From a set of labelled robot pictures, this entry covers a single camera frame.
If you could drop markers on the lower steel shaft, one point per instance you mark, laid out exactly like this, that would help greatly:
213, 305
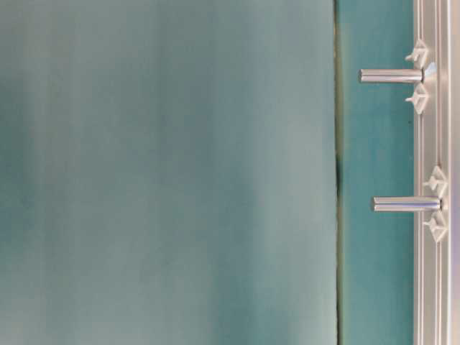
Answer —
405, 204

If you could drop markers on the steel shaft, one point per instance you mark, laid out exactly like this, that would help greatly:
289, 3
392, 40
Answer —
405, 204
391, 76

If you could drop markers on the upper steel shaft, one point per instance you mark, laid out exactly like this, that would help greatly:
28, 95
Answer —
391, 76

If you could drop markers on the clear bracket above lower shaft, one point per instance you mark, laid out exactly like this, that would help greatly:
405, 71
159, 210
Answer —
437, 182

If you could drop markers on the clear bracket above shaft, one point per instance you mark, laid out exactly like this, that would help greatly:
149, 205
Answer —
419, 54
437, 182

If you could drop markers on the aluminium extrusion rail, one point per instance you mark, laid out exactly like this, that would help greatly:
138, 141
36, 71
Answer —
436, 142

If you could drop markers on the clear bracket above upper shaft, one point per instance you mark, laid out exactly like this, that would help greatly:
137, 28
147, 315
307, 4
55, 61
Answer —
419, 54

